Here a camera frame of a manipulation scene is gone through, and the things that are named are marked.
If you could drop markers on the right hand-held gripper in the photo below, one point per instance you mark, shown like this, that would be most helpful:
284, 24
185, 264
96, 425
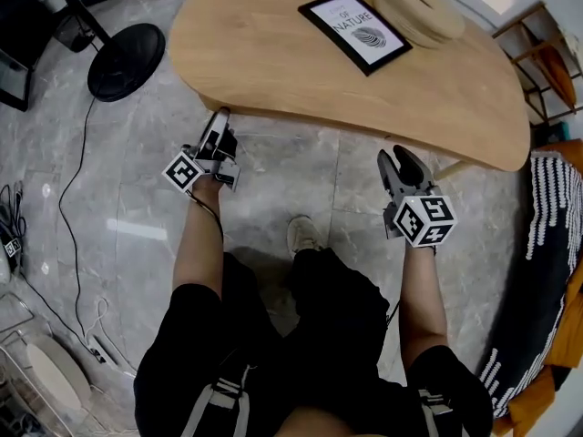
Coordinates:
423, 221

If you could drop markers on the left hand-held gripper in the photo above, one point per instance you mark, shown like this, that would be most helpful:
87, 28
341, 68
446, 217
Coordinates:
182, 173

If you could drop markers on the person's left forearm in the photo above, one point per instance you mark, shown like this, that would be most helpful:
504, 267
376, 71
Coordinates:
200, 244

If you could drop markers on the person's right forearm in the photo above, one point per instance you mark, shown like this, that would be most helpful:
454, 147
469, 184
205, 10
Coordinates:
423, 298

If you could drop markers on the wooden coffee table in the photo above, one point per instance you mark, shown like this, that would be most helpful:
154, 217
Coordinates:
273, 53

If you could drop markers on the person's beige shoe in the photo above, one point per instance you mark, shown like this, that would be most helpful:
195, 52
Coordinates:
303, 235

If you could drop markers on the black standing fan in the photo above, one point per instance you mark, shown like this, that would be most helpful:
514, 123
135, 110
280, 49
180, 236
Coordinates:
127, 62

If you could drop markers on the black framed picture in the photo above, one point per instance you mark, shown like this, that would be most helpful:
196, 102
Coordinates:
360, 30

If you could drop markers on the round wooden box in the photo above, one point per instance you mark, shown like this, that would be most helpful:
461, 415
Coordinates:
410, 12

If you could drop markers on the black white striped blanket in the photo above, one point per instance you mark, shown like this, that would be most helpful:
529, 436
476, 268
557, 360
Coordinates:
551, 244

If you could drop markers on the teal cloth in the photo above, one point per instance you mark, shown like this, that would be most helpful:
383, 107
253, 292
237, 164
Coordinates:
565, 131

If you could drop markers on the black mesh wastebasket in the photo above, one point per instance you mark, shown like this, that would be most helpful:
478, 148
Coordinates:
75, 34

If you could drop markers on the wooden shelf rack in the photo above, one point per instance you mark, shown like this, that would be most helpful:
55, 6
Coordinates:
537, 53

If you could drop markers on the orange cloth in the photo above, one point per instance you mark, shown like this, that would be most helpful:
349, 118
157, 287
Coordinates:
558, 75

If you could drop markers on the person's black clothing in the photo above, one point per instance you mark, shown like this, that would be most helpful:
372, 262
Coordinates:
328, 344

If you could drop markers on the white power strip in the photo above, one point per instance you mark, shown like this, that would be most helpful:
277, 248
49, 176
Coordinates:
102, 351

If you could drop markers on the orange sofa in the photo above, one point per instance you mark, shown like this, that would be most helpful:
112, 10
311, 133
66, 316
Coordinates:
528, 403

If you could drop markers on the beige round lampshade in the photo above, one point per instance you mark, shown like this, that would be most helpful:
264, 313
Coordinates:
54, 371

